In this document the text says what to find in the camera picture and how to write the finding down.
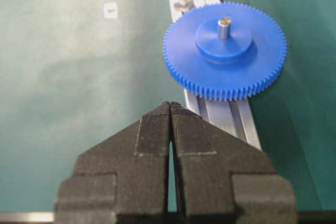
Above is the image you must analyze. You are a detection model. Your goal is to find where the steel shaft with gear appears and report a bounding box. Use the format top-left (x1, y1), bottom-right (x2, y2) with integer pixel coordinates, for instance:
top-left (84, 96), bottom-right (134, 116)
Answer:
top-left (218, 17), bottom-right (232, 40)

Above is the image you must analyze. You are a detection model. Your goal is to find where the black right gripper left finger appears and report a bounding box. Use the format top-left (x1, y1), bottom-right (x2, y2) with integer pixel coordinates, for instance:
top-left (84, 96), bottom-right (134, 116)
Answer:
top-left (54, 102), bottom-right (171, 223)

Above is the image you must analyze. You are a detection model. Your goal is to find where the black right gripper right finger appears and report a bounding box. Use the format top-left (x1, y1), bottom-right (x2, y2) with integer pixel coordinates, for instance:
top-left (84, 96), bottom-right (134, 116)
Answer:
top-left (170, 102), bottom-right (297, 223)

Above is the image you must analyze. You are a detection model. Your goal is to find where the small white tape marker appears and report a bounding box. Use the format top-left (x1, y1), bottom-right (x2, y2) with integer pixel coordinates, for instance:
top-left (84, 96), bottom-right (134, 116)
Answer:
top-left (103, 2), bottom-right (118, 19)

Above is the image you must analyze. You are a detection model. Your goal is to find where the large blue plastic gear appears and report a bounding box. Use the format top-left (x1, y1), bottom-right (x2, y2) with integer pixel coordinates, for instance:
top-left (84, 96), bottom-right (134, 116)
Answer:
top-left (163, 2), bottom-right (287, 101)

